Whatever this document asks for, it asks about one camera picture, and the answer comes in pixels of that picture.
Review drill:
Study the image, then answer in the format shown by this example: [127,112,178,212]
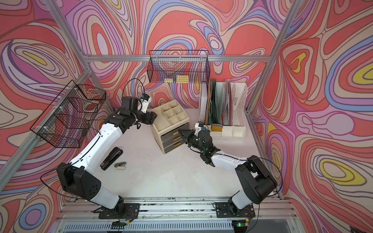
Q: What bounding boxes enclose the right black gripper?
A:
[178,129,205,153]

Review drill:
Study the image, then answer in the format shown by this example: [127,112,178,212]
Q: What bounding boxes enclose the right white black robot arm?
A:
[178,130,278,214]

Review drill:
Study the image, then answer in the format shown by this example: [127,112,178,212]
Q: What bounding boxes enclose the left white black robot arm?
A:
[56,110,157,210]

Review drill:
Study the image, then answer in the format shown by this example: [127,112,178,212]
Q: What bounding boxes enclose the cream drawer organizer cabinet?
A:
[151,100,189,154]

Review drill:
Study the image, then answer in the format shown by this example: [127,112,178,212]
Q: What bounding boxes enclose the green folder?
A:
[209,79,225,124]

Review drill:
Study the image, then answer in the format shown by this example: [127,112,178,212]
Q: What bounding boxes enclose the white file organizer rack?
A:
[199,79,248,140]

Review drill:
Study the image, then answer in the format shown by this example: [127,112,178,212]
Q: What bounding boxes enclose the yellow sticky notes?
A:
[164,75,189,83]

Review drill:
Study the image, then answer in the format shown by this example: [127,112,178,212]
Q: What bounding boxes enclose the black stapler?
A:
[100,147,123,170]

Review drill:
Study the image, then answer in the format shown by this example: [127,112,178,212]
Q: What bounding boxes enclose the small silver staple remover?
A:
[114,162,126,170]

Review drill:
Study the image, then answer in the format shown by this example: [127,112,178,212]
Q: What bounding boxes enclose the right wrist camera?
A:
[194,122,209,136]

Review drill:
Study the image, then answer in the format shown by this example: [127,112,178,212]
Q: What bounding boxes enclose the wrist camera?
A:
[194,122,209,136]
[140,93,152,113]

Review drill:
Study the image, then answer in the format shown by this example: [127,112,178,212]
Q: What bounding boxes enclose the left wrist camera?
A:
[140,93,152,113]

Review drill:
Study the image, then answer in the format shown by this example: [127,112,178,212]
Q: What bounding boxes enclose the back black wire basket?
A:
[147,49,210,84]

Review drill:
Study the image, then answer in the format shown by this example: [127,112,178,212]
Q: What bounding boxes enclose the black wire basket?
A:
[147,49,210,84]
[30,81,106,148]

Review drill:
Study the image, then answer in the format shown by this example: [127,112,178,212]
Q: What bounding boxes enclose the aluminium front rail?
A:
[50,198,305,233]

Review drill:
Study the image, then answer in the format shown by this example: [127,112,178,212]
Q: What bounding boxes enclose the left black wire basket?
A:
[30,81,106,148]

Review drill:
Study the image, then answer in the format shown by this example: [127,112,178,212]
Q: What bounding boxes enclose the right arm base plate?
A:
[212,202,256,219]

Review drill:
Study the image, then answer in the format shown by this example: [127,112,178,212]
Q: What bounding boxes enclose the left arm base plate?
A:
[98,203,140,220]

